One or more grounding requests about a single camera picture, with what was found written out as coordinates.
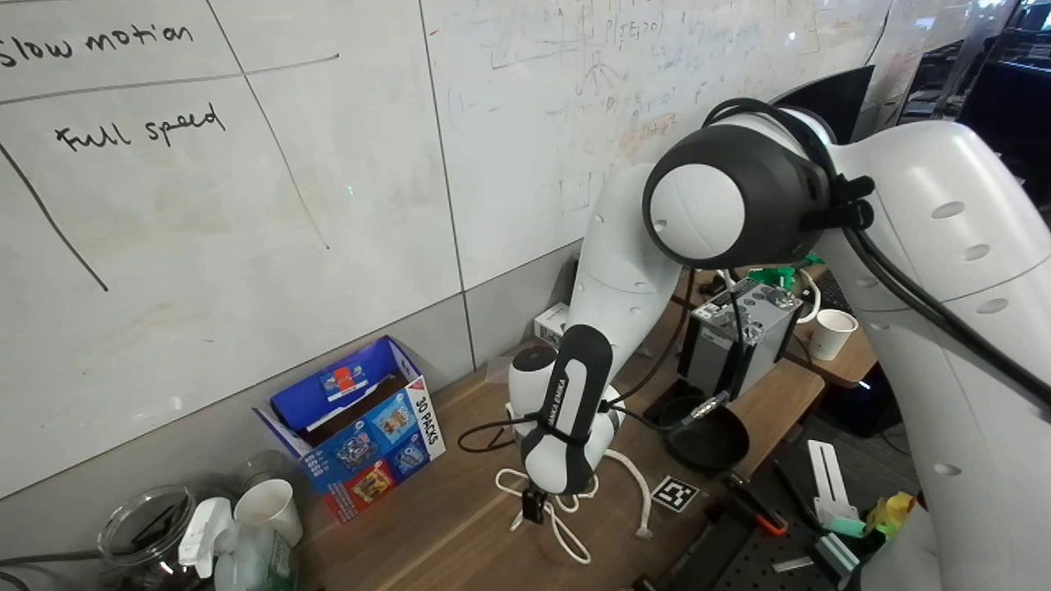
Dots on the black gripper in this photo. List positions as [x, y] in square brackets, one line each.
[534, 492]

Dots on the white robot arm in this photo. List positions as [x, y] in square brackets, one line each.
[952, 218]

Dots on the plain silver battery box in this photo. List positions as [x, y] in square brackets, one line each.
[741, 340]

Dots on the black white fiducial marker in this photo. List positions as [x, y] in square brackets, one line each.
[673, 492]

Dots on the black bowl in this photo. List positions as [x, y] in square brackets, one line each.
[711, 443]

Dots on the blue snack pack carton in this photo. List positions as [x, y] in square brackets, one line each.
[361, 421]

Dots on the black perforated base board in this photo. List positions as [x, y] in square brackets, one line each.
[744, 563]

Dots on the green white packet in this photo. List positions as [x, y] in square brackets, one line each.
[250, 563]

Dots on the white power strip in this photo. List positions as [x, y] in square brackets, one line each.
[830, 477]

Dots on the white paper cup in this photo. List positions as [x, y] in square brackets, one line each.
[834, 334]

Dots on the yellow green tool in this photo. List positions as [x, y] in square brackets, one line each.
[891, 514]

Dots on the clear glass jar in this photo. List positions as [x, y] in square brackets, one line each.
[143, 528]

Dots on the white wall outlet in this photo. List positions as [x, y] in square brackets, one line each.
[548, 323]

